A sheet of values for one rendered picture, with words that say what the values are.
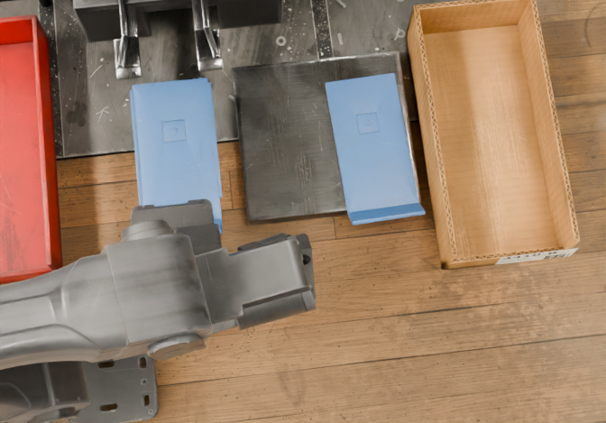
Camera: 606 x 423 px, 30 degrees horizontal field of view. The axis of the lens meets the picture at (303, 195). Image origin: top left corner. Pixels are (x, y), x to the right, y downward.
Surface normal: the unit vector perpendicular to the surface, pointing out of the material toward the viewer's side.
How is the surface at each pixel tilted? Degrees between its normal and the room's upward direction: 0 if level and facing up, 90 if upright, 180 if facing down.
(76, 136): 0
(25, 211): 0
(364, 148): 0
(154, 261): 19
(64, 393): 60
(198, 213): 32
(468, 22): 90
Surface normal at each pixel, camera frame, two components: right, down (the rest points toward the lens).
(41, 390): 0.85, -0.35
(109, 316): 0.32, -0.32
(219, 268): -0.05, -0.24
